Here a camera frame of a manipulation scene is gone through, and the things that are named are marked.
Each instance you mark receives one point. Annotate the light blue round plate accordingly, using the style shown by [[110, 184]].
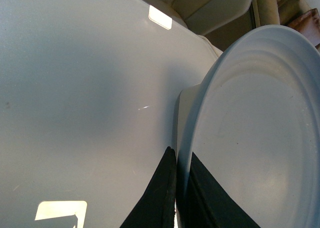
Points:
[[255, 126]]

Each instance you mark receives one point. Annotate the tan sofa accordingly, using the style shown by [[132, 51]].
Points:
[[224, 21]]

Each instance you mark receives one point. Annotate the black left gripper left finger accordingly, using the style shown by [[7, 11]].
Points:
[[156, 207]]

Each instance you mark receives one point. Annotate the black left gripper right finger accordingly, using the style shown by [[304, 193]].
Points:
[[208, 205]]

